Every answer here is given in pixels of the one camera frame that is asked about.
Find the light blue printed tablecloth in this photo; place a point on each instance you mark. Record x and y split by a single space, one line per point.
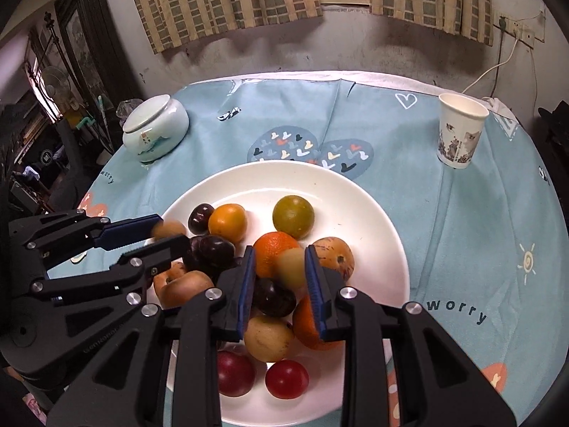
444 213

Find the pale green ceramic jar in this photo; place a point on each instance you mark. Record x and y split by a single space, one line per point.
153 129

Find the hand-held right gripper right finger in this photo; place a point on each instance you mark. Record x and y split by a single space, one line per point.
313 289

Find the dark wooden cabinet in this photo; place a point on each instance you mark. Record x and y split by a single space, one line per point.
89 40

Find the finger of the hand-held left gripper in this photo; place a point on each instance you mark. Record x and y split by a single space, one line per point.
169 249
129 231

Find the white standing fan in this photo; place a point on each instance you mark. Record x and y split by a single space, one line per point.
55 82

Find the white wall socket strip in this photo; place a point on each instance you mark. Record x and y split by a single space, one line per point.
520 26

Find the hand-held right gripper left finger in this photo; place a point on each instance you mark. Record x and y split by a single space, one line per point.
246 289

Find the small tan longan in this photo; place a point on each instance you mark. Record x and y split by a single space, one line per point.
169 229
291 269

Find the clear plastic bag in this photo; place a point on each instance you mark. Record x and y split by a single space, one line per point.
126 106

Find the yellow-green tangerine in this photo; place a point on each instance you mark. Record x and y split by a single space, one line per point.
293 216

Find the yellow-orange tangerine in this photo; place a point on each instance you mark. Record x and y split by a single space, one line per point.
227 221

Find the dark red plum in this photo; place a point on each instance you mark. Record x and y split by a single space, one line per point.
235 373

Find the white plate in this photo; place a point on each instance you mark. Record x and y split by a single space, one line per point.
369 231

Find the printed paper cup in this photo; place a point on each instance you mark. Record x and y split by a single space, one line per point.
460 133

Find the tan purple-streaked pepino melon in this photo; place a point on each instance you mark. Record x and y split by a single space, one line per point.
335 258

